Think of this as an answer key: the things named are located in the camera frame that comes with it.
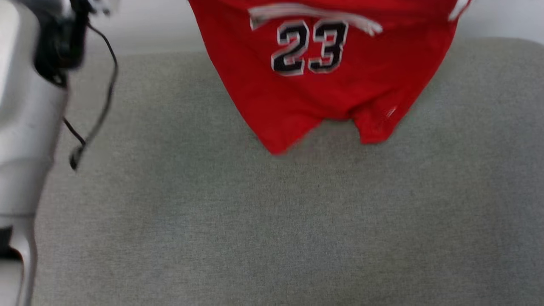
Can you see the red jersey number 23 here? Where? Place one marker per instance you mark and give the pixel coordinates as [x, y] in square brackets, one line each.
[340, 93]

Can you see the grey fabric sofa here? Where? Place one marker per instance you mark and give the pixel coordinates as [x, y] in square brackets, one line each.
[255, 212]

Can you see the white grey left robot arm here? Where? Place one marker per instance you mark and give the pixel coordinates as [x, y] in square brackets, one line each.
[25, 127]

